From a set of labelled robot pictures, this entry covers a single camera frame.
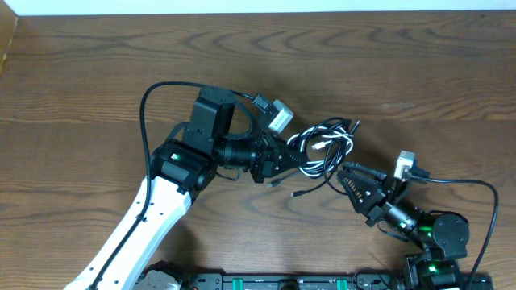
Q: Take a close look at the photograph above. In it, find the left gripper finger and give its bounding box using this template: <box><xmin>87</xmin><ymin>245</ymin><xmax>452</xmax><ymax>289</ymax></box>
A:
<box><xmin>278</xmin><ymin>141</ymin><xmax>308</xmax><ymax>165</ymax></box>
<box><xmin>276</xmin><ymin>160</ymin><xmax>306</xmax><ymax>175</ymax></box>

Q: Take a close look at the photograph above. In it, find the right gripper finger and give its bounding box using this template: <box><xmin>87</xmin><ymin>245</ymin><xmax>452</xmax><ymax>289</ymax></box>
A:
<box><xmin>337</xmin><ymin>170</ymin><xmax>386</xmax><ymax>213</ymax></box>
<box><xmin>344</xmin><ymin>161</ymin><xmax>388</xmax><ymax>180</ymax></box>

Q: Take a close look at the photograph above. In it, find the thick black USB cable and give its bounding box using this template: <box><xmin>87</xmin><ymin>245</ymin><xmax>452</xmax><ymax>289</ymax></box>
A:
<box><xmin>285</xmin><ymin>117</ymin><xmax>362</xmax><ymax>180</ymax></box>

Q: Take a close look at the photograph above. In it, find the white USB cable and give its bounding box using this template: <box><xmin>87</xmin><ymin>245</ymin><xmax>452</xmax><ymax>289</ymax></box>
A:
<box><xmin>289</xmin><ymin>124</ymin><xmax>355</xmax><ymax>178</ymax></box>

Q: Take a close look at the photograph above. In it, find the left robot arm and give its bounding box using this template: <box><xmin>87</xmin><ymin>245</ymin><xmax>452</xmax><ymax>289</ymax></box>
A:
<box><xmin>67</xmin><ymin>85</ymin><xmax>307</xmax><ymax>289</ymax></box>

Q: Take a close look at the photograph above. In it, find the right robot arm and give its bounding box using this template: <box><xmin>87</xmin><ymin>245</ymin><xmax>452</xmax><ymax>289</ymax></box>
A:
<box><xmin>337</xmin><ymin>162</ymin><xmax>469</xmax><ymax>289</ymax></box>

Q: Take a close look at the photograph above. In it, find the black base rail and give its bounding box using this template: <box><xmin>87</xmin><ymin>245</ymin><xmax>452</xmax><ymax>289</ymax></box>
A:
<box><xmin>135</xmin><ymin>261</ymin><xmax>493</xmax><ymax>290</ymax></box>

